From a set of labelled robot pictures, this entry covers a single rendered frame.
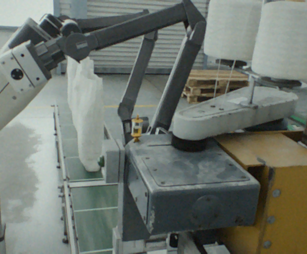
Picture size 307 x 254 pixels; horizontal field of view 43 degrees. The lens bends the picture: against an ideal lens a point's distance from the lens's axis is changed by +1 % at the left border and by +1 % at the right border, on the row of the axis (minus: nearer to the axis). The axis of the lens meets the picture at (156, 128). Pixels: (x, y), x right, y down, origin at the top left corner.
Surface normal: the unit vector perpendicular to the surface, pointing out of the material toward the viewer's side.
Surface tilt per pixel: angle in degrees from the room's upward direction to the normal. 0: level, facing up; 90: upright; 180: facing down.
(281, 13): 94
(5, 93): 90
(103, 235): 0
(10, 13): 90
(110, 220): 0
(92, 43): 78
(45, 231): 0
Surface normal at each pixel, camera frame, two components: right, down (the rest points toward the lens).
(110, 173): 0.27, 0.33
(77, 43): 0.16, 0.13
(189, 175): 0.07, -0.94
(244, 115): 0.65, 0.29
